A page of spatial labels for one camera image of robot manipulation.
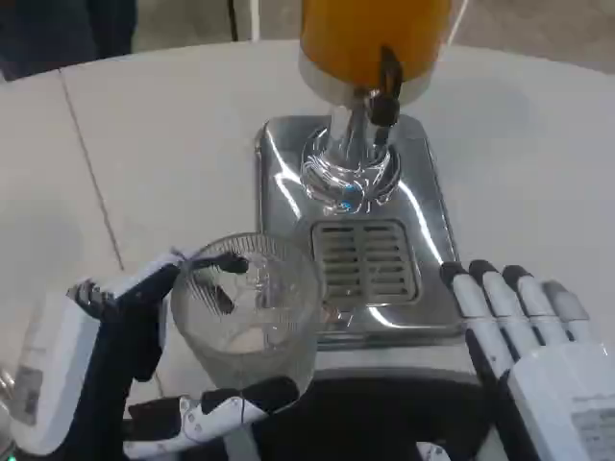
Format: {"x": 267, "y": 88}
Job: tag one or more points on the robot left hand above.
{"x": 62, "y": 365}

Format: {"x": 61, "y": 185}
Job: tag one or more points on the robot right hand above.
{"x": 552, "y": 384}

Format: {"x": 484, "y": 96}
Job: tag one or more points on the clear ribbed glass cup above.
{"x": 259, "y": 331}

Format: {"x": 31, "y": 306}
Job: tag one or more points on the robot left silver forearm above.
{"x": 5, "y": 422}

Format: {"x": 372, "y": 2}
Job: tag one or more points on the black robot torso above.
{"x": 384, "y": 418}

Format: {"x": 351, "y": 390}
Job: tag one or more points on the steel drip tray grid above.
{"x": 365, "y": 261}

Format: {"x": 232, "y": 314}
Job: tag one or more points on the black dispenser tap lever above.
{"x": 386, "y": 103}

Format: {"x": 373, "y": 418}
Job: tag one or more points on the dark blue background object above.
{"x": 62, "y": 33}

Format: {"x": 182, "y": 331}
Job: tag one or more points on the orange juice dispenser steel base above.
{"x": 365, "y": 53}

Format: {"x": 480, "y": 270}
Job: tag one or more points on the black thin pole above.
{"x": 234, "y": 19}

